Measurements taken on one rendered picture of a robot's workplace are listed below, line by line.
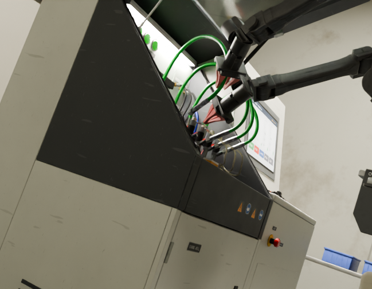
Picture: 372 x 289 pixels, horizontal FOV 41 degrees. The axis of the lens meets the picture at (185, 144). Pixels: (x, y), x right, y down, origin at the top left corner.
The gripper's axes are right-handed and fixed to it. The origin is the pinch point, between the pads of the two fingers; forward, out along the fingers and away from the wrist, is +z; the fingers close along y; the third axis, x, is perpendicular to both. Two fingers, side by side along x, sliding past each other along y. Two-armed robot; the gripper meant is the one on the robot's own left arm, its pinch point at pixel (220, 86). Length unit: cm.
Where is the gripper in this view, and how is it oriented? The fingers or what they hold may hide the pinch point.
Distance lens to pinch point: 169.1
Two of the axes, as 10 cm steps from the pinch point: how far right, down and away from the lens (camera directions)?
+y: -9.4, -1.4, -3.2
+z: -3.3, 6.8, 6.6
